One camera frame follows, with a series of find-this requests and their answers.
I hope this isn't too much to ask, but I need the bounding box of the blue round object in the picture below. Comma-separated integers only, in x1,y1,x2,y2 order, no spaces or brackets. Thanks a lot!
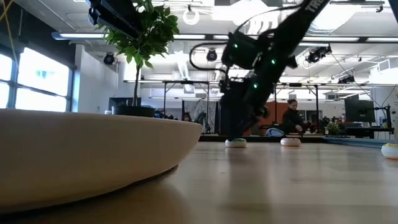
264,127,286,138

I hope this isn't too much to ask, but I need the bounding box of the small pink donut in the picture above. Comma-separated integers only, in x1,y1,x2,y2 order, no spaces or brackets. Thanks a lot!
280,138,302,147

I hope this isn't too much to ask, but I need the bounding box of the black aluminium table frame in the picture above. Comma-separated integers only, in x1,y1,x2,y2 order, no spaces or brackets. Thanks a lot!
198,133,398,149

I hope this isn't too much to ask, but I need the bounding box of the black computer monitor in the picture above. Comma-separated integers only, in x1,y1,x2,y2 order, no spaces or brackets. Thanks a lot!
344,99,376,123

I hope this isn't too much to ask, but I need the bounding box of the small green background plant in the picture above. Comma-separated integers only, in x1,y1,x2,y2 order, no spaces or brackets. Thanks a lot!
324,121,341,136

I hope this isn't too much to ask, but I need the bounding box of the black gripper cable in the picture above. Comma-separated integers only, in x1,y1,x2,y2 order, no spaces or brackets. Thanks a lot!
188,41,231,82

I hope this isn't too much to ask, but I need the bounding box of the green plant in black pot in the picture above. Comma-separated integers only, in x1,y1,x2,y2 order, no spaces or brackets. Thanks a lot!
96,0,180,118

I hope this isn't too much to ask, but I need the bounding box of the small yellow donut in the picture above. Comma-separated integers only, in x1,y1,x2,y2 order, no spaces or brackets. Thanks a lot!
381,142,398,161

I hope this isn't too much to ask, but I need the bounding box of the small green donut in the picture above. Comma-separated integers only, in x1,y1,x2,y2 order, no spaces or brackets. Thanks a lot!
224,138,248,149

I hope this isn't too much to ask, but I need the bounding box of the beige round plate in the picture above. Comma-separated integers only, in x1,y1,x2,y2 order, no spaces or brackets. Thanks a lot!
0,108,203,215

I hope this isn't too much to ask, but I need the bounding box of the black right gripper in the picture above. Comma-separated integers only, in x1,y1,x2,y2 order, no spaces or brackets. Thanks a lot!
220,77,269,141

